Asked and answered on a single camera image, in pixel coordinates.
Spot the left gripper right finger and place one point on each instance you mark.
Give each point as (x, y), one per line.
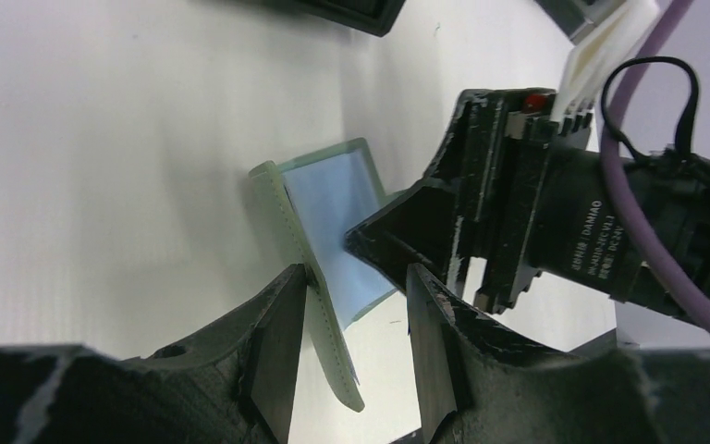
(478, 381)

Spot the black plastic bin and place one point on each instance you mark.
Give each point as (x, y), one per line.
(374, 17)

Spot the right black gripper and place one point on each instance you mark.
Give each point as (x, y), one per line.
(488, 211)

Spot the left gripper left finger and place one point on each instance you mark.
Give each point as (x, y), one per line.
(232, 381)

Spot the green leather card holder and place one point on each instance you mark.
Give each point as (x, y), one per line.
(311, 202)

